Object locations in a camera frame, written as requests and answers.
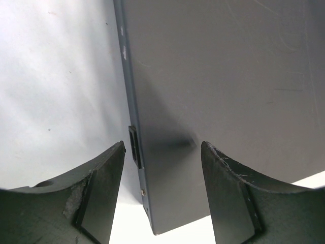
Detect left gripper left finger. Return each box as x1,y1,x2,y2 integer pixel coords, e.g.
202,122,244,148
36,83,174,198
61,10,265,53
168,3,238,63
1,142,126,243

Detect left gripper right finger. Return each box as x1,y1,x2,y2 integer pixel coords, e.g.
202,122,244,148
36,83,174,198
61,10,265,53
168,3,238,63
201,141,324,243

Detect black network switch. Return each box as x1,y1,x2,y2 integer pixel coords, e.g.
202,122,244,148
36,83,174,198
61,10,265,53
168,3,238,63
114,1,324,235

